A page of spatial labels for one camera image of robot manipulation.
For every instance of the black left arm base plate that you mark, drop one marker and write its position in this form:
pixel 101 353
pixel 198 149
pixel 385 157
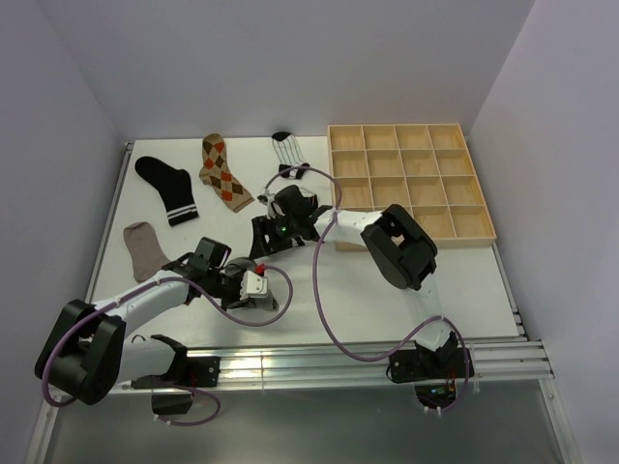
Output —
pixel 200 372

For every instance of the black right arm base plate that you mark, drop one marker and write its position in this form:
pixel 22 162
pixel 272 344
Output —
pixel 412 366

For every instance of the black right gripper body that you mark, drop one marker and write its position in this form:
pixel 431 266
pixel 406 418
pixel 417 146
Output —
pixel 293 223

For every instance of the aluminium table edge rail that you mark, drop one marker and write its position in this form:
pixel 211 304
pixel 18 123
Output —
pixel 324 366

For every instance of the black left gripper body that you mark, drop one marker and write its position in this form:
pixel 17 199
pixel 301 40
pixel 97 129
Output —
pixel 224 287

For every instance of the brown orange argyle sock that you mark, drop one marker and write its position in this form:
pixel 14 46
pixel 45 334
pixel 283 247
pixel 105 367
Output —
pixel 215 172

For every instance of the white sock black toe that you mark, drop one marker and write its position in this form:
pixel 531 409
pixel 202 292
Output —
pixel 292 164

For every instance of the wooden compartment tray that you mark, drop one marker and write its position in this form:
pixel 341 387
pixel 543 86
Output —
pixel 425 168

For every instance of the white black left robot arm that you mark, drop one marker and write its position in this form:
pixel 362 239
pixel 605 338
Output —
pixel 85 355

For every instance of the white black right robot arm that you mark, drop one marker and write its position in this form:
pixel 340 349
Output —
pixel 403 252

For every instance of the black box under rail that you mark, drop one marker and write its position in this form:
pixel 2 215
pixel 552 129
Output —
pixel 171 404

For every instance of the grey sock with black stripes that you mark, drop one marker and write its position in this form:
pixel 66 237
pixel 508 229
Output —
pixel 232 274

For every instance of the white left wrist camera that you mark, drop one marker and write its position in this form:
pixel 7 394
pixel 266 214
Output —
pixel 254 286

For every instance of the black sock white stripes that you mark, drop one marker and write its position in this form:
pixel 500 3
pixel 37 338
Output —
pixel 174 187

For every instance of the taupe sock red stripes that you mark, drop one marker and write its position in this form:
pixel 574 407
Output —
pixel 145 250

